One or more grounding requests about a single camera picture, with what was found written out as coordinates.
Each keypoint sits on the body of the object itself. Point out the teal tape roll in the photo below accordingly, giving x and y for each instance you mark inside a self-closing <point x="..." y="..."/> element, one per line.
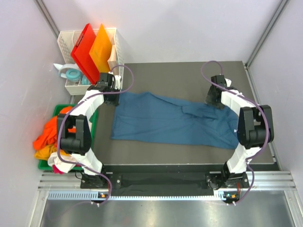
<point x="73" y="75"/>

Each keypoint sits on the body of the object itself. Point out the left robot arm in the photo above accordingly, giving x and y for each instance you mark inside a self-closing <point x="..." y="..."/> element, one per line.
<point x="74" y="138"/>

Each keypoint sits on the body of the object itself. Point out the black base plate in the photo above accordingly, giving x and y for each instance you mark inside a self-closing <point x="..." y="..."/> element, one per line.
<point x="171" y="180"/>

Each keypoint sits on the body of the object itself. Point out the orange t-shirt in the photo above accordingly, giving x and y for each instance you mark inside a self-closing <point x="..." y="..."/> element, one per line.
<point x="48" y="138"/>

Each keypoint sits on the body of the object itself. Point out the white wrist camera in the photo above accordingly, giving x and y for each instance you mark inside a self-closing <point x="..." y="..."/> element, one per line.
<point x="228" y="82"/>
<point x="116" y="81"/>

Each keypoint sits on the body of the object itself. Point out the aluminium frame rail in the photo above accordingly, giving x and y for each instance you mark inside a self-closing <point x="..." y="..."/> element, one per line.
<point x="264" y="181"/>

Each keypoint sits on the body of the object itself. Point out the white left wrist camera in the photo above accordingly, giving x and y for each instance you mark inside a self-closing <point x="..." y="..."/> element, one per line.
<point x="116" y="81"/>

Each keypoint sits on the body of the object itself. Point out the yellow t-shirt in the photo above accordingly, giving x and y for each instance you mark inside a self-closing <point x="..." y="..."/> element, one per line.
<point x="46" y="152"/>

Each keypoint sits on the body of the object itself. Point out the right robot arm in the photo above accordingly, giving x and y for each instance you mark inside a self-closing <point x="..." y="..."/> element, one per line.
<point x="255" y="123"/>

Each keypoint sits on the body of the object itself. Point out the wooden board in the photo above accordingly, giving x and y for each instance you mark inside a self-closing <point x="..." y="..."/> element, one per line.
<point x="112" y="60"/>

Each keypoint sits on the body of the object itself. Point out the orange plastic board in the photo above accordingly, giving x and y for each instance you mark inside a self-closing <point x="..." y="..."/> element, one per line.
<point x="101" y="50"/>

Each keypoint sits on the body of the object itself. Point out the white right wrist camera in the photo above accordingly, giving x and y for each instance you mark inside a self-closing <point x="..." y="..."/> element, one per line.
<point x="228" y="82"/>

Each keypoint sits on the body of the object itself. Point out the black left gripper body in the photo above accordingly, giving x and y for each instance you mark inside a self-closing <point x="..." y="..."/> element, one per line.
<point x="113" y="100"/>

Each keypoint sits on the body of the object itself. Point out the blue t-shirt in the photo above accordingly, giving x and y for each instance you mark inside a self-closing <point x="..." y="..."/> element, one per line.
<point x="158" y="119"/>

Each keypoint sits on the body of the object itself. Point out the red plastic board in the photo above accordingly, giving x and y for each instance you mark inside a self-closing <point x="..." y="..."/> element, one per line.
<point x="84" y="56"/>

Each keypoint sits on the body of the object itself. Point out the pink cloth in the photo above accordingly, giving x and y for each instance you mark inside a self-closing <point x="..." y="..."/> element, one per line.
<point x="56" y="170"/>

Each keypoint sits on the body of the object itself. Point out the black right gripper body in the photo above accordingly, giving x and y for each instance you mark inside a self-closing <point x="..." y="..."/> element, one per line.
<point x="209" y="100"/>

